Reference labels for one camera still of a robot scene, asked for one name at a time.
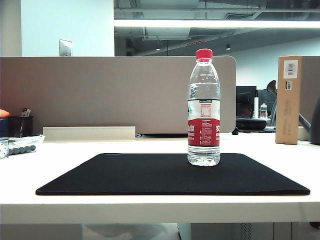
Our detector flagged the clear plastic bottle red label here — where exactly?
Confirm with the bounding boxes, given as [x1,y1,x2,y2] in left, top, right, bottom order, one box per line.
[187,48,222,167]

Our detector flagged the black mouse pad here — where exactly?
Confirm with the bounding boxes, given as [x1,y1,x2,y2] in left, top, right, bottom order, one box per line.
[34,152,311,197]

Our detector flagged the beige desk divider panel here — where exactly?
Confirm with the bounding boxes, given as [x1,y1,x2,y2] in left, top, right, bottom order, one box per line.
[0,55,237,138]

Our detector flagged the black computer monitor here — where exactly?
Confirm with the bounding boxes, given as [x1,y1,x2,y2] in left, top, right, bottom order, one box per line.
[236,85,258,119]

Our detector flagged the black round cushion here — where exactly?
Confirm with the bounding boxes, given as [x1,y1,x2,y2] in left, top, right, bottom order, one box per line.
[235,118,268,130]

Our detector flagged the black office chair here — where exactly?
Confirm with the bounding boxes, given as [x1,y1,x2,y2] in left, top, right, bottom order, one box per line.
[265,79,279,127]

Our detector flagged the long ceiling light strip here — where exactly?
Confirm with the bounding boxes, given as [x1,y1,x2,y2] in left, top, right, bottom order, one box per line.
[113,19,320,28]

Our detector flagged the tall brown cardboard box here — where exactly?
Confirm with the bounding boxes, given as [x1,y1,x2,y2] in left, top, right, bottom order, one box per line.
[275,55,303,146]

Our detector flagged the black pen holder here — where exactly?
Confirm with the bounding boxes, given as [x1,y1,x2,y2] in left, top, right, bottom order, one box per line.
[7,115,34,138]

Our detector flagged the plastic bag of black discs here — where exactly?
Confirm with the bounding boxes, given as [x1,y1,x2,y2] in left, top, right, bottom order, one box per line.
[0,134,46,160]

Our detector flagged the beige divider panel behind box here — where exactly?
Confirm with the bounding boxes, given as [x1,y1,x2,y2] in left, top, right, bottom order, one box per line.
[298,55,320,127]

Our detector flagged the dark blue box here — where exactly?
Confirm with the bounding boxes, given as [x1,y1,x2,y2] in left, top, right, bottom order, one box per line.
[0,117,10,138]

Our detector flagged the white cable tray ledge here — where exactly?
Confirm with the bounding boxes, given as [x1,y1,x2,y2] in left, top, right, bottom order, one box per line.
[42,126,137,143]

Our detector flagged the metal wall plate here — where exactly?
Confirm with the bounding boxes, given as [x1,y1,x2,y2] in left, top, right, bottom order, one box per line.
[58,39,73,57]

